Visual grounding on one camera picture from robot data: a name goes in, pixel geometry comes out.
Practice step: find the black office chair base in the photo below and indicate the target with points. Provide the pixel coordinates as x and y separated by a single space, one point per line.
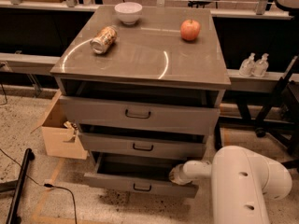
279 116

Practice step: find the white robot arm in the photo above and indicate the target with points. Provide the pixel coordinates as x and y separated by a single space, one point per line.
240 182

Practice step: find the black table leg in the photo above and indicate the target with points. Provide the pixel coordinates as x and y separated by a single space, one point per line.
217 137

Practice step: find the grey drawer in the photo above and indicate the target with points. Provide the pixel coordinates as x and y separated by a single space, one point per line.
140 116
141 147
136 174

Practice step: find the grey top drawer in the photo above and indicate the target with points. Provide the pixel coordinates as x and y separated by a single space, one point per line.
140 116

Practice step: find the grey bottom drawer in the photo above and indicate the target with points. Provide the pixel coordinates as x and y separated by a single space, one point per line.
136 174

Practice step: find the red apple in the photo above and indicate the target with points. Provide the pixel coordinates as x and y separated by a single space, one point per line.
190 29

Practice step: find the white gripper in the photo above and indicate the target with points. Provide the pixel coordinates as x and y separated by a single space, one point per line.
177 174

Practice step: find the golden soda can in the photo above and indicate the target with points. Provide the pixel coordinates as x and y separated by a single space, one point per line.
104 39

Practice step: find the left clear sanitizer bottle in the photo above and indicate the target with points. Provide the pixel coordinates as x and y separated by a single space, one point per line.
247 66

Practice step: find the grey middle drawer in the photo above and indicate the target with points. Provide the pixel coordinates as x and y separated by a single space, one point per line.
141 147

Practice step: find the grey drawer cabinet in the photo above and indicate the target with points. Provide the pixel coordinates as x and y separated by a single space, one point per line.
148 63

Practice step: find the right clear sanitizer bottle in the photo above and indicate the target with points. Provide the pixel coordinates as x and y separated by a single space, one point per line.
260 66

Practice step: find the black floor stand leg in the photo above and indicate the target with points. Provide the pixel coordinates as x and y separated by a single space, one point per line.
16 186

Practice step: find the cardboard box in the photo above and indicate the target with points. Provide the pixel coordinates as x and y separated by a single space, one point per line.
59 135

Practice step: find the clear sanitizer bottle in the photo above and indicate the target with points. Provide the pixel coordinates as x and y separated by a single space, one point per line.
247 66
260 66

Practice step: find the white ceramic bowl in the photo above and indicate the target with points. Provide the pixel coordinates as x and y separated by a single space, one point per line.
128 12

